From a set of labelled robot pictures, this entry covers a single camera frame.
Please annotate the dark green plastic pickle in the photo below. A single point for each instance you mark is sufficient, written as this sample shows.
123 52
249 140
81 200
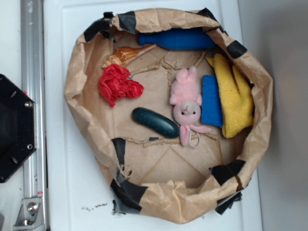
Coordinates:
156 122

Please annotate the pink plush bunny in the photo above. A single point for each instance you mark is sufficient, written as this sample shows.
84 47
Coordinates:
186 99

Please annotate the red crumpled plastic flower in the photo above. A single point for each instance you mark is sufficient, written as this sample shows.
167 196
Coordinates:
114 84

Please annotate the blue sponge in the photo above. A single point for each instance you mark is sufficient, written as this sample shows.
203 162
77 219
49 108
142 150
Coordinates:
211 106

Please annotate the brown paper bag bin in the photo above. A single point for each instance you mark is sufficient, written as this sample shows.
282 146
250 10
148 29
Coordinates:
148 173

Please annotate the brown conch seashell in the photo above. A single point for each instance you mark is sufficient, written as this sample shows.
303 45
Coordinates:
122 56

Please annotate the yellow microfiber cloth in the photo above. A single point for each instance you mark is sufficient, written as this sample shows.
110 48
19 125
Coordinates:
235 96

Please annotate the blue plastic bottle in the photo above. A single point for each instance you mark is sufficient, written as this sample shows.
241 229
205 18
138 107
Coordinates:
179 39

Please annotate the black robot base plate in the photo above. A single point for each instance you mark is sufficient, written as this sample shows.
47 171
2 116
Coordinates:
17 128

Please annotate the aluminium extrusion rail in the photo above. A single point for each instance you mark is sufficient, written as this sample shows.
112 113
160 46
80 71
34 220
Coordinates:
32 70

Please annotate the metal corner bracket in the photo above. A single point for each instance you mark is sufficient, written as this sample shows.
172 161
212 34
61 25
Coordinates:
30 213

